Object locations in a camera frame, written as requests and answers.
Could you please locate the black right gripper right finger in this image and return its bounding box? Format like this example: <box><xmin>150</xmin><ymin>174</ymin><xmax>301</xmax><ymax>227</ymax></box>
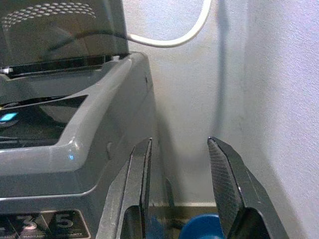
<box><xmin>207</xmin><ymin>136</ymin><xmax>290</xmax><ymax>239</ymax></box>

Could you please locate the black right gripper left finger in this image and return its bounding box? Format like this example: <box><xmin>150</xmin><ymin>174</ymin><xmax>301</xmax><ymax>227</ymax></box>
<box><xmin>98</xmin><ymin>137</ymin><xmax>153</xmax><ymax>239</ymax></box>

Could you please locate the grey top-load washing machine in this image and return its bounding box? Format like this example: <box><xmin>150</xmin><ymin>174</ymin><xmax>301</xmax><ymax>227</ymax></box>
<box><xmin>0</xmin><ymin>51</ymin><xmax>162</xmax><ymax>239</ymax></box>

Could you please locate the blue plastic bucket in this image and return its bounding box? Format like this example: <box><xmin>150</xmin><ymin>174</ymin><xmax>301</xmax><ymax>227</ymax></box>
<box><xmin>178</xmin><ymin>213</ymin><xmax>226</xmax><ymax>239</ymax></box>

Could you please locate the black warranty sticker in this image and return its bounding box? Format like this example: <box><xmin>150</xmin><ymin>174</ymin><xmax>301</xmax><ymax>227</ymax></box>
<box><xmin>0</xmin><ymin>208</ymin><xmax>92</xmax><ymax>239</ymax></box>

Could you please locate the black glossy washer control panel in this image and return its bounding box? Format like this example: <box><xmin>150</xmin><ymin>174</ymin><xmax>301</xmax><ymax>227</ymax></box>
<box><xmin>0</xmin><ymin>94</ymin><xmax>90</xmax><ymax>148</ymax></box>

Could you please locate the tinted transparent washer lid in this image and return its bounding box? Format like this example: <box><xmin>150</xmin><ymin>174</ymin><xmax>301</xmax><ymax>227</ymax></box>
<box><xmin>0</xmin><ymin>0</ymin><xmax>130</xmax><ymax>75</ymax></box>

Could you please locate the white hose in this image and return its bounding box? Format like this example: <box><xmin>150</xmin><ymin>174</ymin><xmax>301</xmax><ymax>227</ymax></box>
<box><xmin>128</xmin><ymin>0</ymin><xmax>212</xmax><ymax>49</ymax></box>

